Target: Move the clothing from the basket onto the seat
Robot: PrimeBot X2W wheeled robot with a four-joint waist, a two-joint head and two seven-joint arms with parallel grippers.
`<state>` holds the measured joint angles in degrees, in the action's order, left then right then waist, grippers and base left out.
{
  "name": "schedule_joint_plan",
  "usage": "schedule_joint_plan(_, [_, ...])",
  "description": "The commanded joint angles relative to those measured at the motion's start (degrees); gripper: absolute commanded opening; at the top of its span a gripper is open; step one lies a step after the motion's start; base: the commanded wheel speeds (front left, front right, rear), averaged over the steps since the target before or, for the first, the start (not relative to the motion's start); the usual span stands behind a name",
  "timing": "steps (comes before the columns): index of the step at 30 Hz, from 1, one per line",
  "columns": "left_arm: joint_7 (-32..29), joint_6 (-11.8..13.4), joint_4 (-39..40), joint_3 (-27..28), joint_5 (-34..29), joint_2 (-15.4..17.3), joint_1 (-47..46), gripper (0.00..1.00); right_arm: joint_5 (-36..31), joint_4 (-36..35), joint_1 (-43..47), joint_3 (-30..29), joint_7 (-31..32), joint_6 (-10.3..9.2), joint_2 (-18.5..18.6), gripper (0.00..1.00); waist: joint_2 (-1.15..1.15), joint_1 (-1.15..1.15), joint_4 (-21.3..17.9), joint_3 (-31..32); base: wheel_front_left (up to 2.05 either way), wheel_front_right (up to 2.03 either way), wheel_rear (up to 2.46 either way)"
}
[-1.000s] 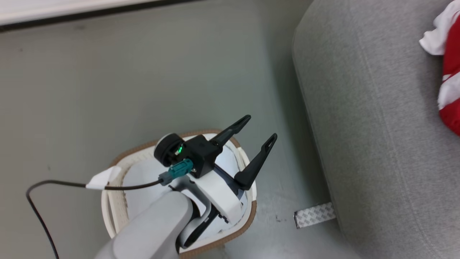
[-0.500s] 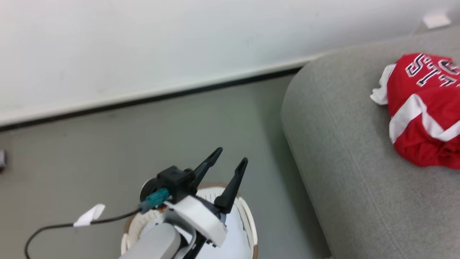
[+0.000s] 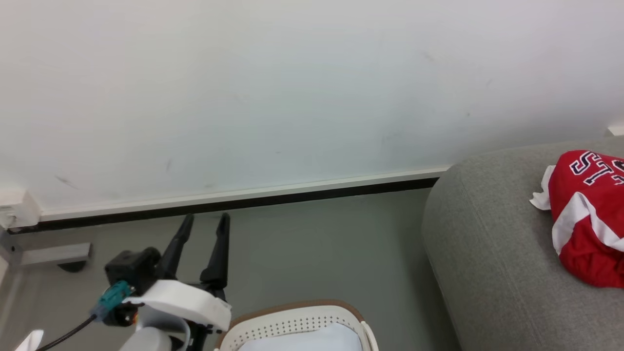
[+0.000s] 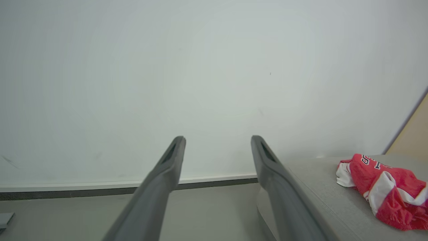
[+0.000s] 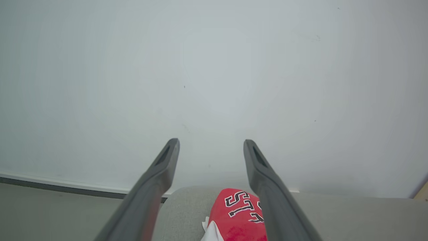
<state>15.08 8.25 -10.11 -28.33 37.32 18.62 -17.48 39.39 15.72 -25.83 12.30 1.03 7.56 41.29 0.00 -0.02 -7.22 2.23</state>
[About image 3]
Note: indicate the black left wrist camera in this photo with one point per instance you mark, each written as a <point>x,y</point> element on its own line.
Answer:
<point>131,270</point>

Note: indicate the black rubber foot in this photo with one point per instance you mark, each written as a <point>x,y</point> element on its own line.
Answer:
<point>72,266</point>

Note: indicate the white garment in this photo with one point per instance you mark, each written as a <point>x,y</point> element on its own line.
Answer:
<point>312,340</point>

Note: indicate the cream perforated laundry basket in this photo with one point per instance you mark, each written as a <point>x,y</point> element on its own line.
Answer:
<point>292,319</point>

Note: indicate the white wall socket box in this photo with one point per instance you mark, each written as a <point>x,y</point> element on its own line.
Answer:
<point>17,208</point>

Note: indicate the grey fabric sofa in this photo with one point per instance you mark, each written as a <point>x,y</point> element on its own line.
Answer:
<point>492,253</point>

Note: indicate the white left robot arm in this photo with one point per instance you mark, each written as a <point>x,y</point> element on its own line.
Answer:
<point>151,336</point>

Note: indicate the white wall trunking piece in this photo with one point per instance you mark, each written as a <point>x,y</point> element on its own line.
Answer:
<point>616,130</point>

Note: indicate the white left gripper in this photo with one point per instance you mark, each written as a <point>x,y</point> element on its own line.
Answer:
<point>187,300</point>

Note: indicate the red and white jersey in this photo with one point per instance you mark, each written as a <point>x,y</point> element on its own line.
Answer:
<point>590,239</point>

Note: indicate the grey metal frame post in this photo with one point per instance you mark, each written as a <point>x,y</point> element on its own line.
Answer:
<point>7,263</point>

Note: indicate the white and black baseboard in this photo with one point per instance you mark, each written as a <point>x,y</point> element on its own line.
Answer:
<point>234,199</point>

